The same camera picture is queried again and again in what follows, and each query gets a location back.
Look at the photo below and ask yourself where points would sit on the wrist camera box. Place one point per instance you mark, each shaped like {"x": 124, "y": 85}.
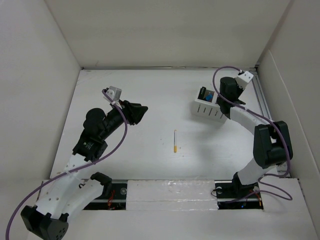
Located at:
{"x": 243, "y": 79}
{"x": 112, "y": 94}

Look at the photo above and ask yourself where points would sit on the blue cap black highlighter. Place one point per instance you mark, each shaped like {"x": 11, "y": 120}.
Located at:
{"x": 209, "y": 97}

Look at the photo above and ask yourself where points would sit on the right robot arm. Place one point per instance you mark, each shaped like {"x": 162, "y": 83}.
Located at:
{"x": 271, "y": 141}

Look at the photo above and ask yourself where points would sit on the white foam block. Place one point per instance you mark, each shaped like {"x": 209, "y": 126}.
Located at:
{"x": 170, "y": 195}

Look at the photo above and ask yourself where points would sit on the white pen holder box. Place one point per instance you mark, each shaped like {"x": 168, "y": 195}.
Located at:
{"x": 208, "y": 110}

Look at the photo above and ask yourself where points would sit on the yellow cap black highlighter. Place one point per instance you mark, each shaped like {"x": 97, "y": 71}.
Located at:
{"x": 202, "y": 92}

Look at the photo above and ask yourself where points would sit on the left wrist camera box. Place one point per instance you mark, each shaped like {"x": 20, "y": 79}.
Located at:
{"x": 112, "y": 94}

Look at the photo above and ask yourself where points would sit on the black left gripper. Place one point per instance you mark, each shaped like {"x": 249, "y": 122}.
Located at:
{"x": 133, "y": 111}

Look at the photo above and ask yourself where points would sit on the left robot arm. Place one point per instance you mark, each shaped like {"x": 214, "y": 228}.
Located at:
{"x": 49, "y": 218}

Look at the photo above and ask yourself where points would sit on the aluminium rail right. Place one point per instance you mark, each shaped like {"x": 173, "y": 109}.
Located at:
{"x": 284, "y": 168}

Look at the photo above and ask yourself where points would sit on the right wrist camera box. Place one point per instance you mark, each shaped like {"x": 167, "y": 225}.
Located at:
{"x": 243, "y": 79}

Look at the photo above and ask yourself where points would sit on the yellow cap white pen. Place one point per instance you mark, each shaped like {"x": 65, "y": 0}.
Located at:
{"x": 175, "y": 146}

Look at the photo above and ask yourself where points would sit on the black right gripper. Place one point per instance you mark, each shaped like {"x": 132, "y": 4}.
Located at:
{"x": 240, "y": 89}

